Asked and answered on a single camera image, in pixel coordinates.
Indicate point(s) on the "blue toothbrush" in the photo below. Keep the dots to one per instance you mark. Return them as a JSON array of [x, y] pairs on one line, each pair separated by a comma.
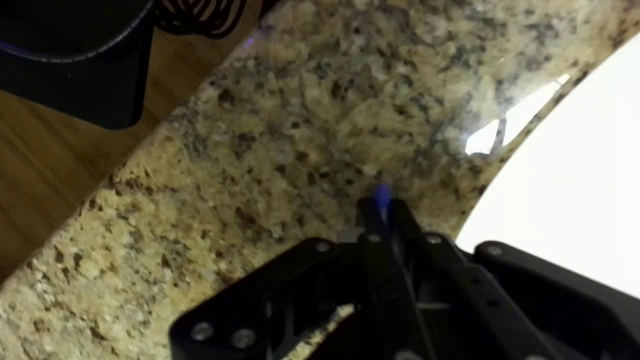
[[382, 196]]

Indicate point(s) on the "white oval sink basin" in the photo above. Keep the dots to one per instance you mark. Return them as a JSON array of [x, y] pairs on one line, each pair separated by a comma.
[[573, 186]]

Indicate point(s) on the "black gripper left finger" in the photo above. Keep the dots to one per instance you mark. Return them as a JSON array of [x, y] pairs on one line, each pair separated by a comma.
[[281, 307]]

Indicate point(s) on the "black robot table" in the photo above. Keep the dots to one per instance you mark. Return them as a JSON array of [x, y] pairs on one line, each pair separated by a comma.
[[66, 61]]

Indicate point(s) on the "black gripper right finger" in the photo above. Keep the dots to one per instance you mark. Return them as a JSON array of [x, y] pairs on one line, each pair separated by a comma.
[[552, 307]]

